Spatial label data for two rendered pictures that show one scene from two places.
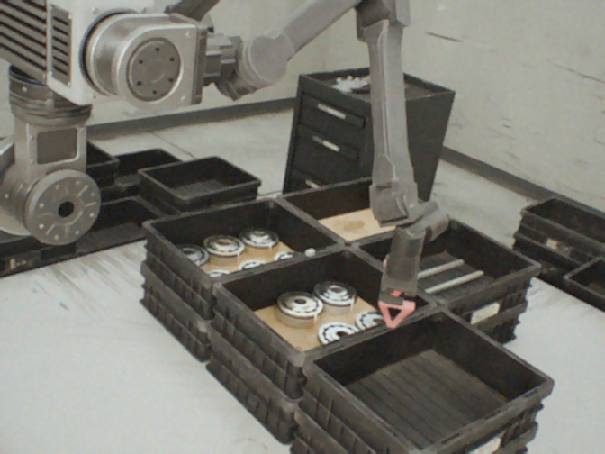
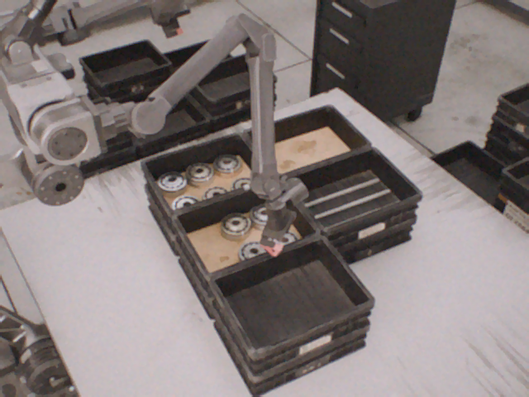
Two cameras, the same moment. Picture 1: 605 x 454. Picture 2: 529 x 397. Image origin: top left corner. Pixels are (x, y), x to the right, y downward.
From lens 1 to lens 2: 0.84 m
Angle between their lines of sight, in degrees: 22
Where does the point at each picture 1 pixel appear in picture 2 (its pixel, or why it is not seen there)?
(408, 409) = (282, 308)
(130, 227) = (182, 114)
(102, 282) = (128, 189)
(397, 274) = (271, 227)
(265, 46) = (147, 110)
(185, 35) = (84, 121)
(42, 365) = (79, 255)
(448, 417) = (307, 315)
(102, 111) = not seen: outside the picture
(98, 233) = not seen: hidden behind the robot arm
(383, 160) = (255, 157)
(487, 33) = not seen: outside the picture
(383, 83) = (256, 103)
